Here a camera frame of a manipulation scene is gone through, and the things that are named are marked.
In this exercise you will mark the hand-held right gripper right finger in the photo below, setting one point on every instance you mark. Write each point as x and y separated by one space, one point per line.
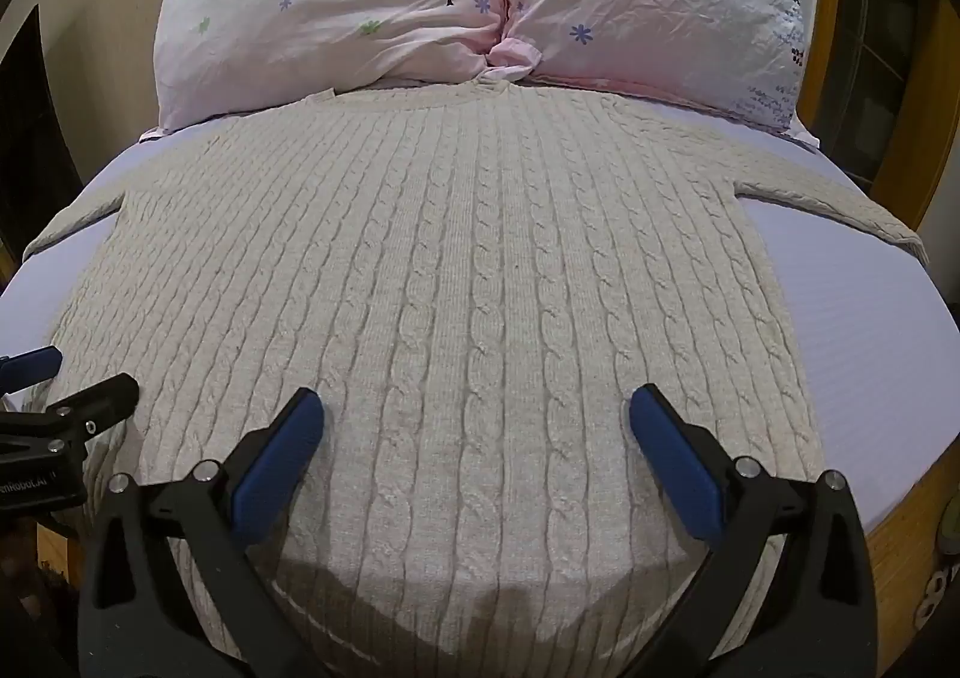
679 457

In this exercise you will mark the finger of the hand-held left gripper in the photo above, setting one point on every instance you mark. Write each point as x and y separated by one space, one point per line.
30 363
90 408

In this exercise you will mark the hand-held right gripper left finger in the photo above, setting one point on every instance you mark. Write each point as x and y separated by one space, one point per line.
274 457

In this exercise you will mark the pink floral pillow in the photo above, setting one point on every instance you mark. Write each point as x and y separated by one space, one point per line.
660 3
330 10

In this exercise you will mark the wooden headboard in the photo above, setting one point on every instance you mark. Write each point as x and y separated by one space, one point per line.
877 48

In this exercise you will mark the wooden bed frame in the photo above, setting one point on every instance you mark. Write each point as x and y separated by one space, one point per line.
911 520

